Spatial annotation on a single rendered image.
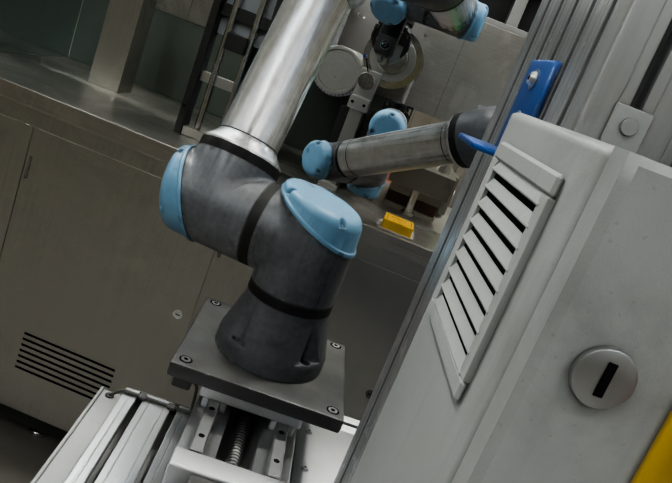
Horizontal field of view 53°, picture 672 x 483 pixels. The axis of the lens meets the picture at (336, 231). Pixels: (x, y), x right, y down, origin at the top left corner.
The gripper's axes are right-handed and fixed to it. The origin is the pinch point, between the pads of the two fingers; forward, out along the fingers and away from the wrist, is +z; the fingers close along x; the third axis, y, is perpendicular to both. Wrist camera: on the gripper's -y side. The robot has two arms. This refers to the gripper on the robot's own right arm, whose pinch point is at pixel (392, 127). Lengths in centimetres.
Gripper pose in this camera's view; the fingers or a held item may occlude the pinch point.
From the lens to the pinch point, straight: 176.4
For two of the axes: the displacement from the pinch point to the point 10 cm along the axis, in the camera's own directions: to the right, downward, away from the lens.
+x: -9.3, -3.7, 0.5
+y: 3.5, -9.0, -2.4
